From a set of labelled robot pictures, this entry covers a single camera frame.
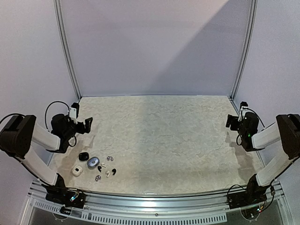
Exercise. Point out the left aluminium frame post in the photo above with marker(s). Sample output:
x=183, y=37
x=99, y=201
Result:
x=65, y=48

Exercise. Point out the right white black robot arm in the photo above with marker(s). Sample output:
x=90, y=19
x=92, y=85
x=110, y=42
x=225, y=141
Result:
x=285, y=131

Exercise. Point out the purple earbud charging case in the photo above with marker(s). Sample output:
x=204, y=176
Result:
x=93, y=162

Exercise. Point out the white earbud charging case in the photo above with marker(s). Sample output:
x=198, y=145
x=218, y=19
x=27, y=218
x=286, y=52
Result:
x=77, y=170

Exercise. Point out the right aluminium frame post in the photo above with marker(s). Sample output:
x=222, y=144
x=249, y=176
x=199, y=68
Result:
x=245, y=50

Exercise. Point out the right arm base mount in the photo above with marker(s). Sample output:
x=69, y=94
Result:
x=246, y=198

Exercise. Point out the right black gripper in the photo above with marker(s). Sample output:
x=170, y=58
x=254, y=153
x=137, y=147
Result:
x=235, y=123

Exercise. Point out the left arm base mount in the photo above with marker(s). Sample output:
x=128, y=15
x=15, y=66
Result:
x=65, y=196

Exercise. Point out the black earbud charging case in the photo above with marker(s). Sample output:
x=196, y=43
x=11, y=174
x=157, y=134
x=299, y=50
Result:
x=84, y=156

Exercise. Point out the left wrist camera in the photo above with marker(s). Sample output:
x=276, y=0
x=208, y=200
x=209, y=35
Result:
x=74, y=112

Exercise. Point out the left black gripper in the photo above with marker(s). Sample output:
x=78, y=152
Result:
x=87, y=126

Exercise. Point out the aluminium front rail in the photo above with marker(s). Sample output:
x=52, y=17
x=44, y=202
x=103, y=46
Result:
x=210, y=208

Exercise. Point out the aluminium frame post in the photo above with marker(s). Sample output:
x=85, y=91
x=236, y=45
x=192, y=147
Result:
x=245, y=50
x=65, y=48

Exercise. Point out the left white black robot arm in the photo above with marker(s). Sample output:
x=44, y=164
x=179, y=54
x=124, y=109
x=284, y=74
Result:
x=21, y=131

